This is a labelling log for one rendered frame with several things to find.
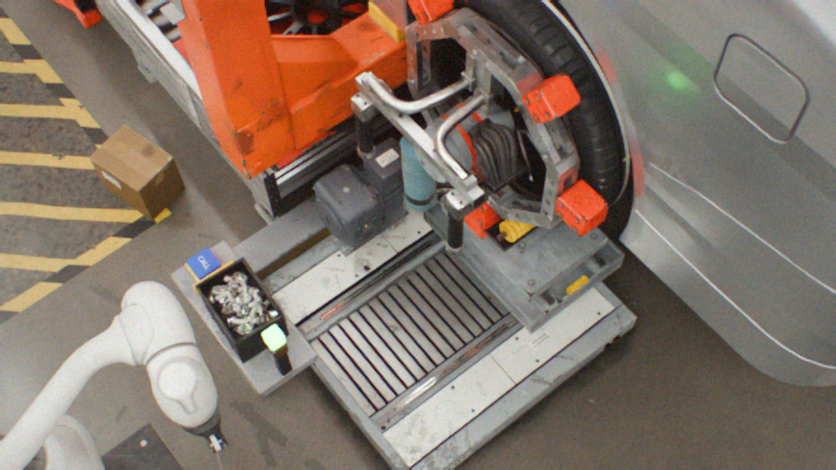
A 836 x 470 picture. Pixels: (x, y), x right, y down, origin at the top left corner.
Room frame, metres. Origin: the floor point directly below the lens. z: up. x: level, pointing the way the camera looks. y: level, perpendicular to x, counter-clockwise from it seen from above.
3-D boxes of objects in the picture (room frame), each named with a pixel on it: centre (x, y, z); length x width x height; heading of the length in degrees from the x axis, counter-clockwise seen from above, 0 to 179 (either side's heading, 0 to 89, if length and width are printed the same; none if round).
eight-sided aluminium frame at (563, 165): (1.42, -0.17, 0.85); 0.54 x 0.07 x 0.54; 36
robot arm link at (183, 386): (0.72, 0.45, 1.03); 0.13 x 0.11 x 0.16; 24
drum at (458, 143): (1.38, -0.12, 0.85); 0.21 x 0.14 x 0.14; 126
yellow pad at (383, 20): (1.91, 0.02, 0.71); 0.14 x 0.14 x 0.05; 36
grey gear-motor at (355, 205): (1.62, 0.08, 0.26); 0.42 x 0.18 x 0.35; 126
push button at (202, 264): (1.28, 0.56, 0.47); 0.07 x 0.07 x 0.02; 36
